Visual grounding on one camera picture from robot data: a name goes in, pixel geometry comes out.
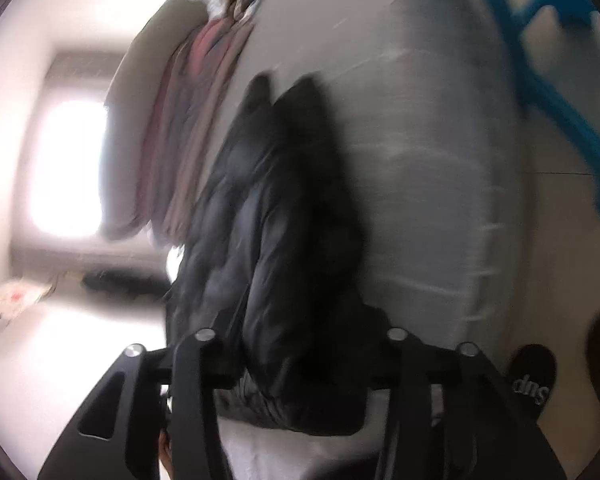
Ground black puffer jacket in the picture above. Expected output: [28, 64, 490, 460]
[166, 73, 389, 436]

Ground black slipper white lettering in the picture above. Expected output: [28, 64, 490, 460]
[506, 344, 557, 420]

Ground folded pink grey blankets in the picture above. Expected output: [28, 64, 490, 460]
[138, 18, 253, 246]

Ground grey pillow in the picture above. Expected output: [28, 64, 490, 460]
[99, 0, 209, 240]

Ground blue plastic rack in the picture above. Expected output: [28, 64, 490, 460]
[486, 0, 600, 215]

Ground white wall air conditioner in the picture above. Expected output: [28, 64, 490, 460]
[0, 278, 57, 333]

